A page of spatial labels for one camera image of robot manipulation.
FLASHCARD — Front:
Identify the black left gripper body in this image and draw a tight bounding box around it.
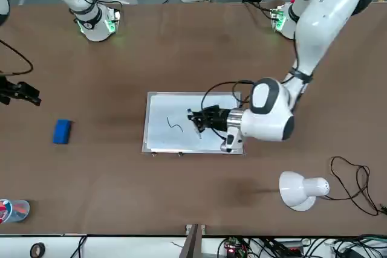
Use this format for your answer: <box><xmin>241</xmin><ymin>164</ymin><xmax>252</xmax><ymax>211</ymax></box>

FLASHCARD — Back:
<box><xmin>211</xmin><ymin>108</ymin><xmax>232</xmax><ymax>132</ymax></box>

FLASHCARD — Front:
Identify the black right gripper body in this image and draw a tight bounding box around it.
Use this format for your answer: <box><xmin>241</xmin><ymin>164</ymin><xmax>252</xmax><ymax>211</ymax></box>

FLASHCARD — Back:
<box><xmin>0</xmin><ymin>74</ymin><xmax>21</xmax><ymax>105</ymax></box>

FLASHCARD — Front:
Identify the white whiteboard marker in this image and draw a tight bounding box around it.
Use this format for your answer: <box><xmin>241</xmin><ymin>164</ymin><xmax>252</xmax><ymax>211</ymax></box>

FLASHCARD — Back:
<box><xmin>186</xmin><ymin>108</ymin><xmax>203</xmax><ymax>140</ymax></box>

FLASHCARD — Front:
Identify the blue whiteboard eraser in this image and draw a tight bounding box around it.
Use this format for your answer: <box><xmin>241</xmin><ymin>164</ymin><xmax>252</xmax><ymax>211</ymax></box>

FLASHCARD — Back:
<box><xmin>52</xmin><ymin>119</ymin><xmax>74</xmax><ymax>145</ymax></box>

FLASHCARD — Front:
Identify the silver framed whiteboard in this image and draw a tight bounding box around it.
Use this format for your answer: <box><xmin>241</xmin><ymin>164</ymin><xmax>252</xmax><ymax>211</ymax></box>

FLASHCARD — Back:
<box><xmin>141</xmin><ymin>91</ymin><xmax>244</xmax><ymax>156</ymax></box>

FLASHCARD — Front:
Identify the white desk lamp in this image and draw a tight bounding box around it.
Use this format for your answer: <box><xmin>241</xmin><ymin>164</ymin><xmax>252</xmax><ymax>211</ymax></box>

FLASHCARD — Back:
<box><xmin>278</xmin><ymin>170</ymin><xmax>331</xmax><ymax>213</ymax></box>

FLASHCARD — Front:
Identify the clear plastic pen cup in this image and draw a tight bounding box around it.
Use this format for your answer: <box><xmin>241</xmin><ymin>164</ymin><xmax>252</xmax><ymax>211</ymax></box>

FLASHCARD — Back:
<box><xmin>0</xmin><ymin>199</ymin><xmax>31</xmax><ymax>225</ymax></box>

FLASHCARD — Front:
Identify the green circuit board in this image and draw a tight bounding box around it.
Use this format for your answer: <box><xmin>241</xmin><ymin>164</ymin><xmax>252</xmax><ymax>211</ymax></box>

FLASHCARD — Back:
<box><xmin>223</xmin><ymin>237</ymin><xmax>247</xmax><ymax>257</ymax></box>

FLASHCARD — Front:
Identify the black power strip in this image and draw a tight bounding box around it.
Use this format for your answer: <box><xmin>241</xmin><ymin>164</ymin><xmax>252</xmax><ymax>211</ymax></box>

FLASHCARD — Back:
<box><xmin>279</xmin><ymin>240</ymin><xmax>304</xmax><ymax>253</ymax></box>

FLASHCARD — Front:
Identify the black tape roll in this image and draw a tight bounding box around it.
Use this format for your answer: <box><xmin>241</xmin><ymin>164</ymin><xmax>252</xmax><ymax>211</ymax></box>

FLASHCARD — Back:
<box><xmin>30</xmin><ymin>242</ymin><xmax>47</xmax><ymax>258</ymax></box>

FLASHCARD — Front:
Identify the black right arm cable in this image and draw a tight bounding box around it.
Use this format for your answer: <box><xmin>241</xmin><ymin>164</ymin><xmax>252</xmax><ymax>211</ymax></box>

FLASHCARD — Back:
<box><xmin>0</xmin><ymin>0</ymin><xmax>122</xmax><ymax>77</ymax></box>

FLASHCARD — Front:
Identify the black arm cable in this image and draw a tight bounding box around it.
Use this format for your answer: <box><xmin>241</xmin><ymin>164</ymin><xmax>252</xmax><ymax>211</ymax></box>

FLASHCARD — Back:
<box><xmin>0</xmin><ymin>0</ymin><xmax>122</xmax><ymax>77</ymax></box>
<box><xmin>200</xmin><ymin>69</ymin><xmax>314</xmax><ymax>144</ymax></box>

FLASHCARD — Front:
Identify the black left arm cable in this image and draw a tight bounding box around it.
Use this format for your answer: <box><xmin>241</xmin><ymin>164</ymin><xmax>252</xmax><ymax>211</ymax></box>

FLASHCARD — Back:
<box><xmin>200</xmin><ymin>69</ymin><xmax>314</xmax><ymax>144</ymax></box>

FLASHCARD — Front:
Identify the aluminium frame post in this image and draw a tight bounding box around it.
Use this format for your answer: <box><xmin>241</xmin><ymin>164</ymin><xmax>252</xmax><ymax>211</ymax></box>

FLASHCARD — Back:
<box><xmin>181</xmin><ymin>224</ymin><xmax>207</xmax><ymax>258</ymax></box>

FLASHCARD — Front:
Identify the black lamp cable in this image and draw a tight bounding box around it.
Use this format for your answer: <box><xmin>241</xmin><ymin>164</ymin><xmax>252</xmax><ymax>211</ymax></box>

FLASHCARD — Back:
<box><xmin>320</xmin><ymin>156</ymin><xmax>387</xmax><ymax>217</ymax></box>

